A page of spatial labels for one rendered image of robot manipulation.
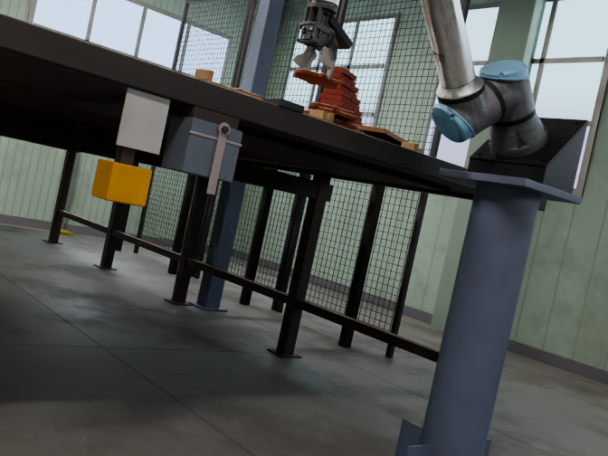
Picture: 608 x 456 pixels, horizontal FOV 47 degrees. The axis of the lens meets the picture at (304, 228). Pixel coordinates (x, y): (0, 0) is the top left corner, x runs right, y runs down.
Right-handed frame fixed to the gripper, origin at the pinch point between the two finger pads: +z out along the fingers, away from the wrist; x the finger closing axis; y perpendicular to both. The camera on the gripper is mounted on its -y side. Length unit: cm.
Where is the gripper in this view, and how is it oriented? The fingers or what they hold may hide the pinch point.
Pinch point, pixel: (317, 78)
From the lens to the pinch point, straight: 202.8
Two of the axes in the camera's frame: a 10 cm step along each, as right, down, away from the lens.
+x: 6.7, 1.6, -7.2
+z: -1.9, 9.8, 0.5
